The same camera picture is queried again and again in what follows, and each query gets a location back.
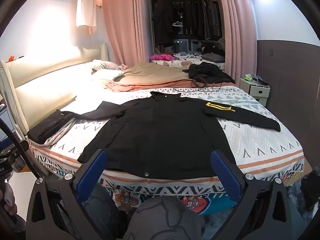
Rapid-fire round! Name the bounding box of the black jacket with yellow patch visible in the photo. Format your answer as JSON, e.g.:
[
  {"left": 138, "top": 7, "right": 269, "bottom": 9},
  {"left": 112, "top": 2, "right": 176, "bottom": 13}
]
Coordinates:
[{"left": 56, "top": 91, "right": 281, "bottom": 181}]

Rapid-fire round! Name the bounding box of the black clothes pile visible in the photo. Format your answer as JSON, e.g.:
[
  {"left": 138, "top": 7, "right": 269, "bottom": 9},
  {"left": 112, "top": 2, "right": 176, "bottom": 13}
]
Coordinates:
[{"left": 182, "top": 62, "right": 235, "bottom": 85}]

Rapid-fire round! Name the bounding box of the magenta clothing item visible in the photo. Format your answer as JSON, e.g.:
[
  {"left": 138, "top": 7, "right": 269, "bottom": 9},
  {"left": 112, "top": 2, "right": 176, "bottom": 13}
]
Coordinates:
[{"left": 150, "top": 54, "right": 175, "bottom": 61}]

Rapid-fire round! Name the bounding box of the person's left hand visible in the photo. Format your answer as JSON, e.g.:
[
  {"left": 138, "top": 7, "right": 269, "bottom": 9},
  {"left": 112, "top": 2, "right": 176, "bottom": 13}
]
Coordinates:
[{"left": 0, "top": 183, "right": 17, "bottom": 216}]

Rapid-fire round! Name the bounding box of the patterned white bedspread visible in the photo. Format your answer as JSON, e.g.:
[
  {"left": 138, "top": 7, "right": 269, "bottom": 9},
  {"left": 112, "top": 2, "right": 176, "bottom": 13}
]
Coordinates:
[{"left": 30, "top": 84, "right": 306, "bottom": 215}]

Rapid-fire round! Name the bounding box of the white nightstand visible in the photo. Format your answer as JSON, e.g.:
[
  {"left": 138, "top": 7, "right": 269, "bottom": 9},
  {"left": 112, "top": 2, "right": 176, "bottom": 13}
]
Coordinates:
[{"left": 239, "top": 78, "right": 270, "bottom": 106}]

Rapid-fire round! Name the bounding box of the green object on nightstand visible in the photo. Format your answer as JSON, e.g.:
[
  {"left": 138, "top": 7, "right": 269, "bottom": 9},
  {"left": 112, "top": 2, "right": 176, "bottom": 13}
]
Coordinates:
[{"left": 244, "top": 74, "right": 253, "bottom": 81}]

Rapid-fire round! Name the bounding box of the cream padded headboard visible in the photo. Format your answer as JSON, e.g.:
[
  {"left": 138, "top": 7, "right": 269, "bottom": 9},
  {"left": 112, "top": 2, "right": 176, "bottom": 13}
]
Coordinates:
[{"left": 1, "top": 43, "right": 108, "bottom": 137}]

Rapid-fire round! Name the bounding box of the white pillow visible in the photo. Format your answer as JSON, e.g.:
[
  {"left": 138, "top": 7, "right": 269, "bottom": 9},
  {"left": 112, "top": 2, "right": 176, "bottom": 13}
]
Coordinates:
[{"left": 91, "top": 60, "right": 124, "bottom": 81}]

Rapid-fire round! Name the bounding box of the tan and rust blanket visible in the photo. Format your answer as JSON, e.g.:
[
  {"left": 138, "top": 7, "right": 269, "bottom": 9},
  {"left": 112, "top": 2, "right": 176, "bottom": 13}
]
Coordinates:
[{"left": 103, "top": 63, "right": 234, "bottom": 92}]

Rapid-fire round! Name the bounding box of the pink curtain right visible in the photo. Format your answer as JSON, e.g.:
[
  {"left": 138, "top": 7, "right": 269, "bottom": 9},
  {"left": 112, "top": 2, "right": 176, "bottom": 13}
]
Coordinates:
[{"left": 221, "top": 0, "right": 257, "bottom": 85}]

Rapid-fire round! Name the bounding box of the pink curtain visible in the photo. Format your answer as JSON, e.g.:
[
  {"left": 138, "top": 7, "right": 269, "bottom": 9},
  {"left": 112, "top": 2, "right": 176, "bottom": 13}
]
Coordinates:
[
  {"left": 221, "top": 0, "right": 257, "bottom": 85},
  {"left": 102, "top": 0, "right": 148, "bottom": 67}
]

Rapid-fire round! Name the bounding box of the white hanging garment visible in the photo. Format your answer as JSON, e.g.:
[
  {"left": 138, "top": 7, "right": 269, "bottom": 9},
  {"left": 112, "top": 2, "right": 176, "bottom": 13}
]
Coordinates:
[{"left": 76, "top": 0, "right": 97, "bottom": 35}]

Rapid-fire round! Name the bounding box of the pink curtain left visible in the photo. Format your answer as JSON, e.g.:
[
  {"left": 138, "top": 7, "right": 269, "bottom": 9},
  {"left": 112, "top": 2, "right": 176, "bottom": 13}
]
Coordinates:
[{"left": 102, "top": 0, "right": 148, "bottom": 67}]

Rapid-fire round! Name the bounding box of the black cable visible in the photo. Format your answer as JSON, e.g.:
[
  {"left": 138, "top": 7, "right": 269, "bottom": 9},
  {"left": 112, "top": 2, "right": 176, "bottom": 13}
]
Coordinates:
[{"left": 0, "top": 118, "right": 43, "bottom": 181}]

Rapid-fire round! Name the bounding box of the black cord on bed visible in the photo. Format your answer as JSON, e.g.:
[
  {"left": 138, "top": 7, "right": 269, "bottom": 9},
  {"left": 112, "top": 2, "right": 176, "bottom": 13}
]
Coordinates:
[{"left": 172, "top": 78, "right": 223, "bottom": 92}]

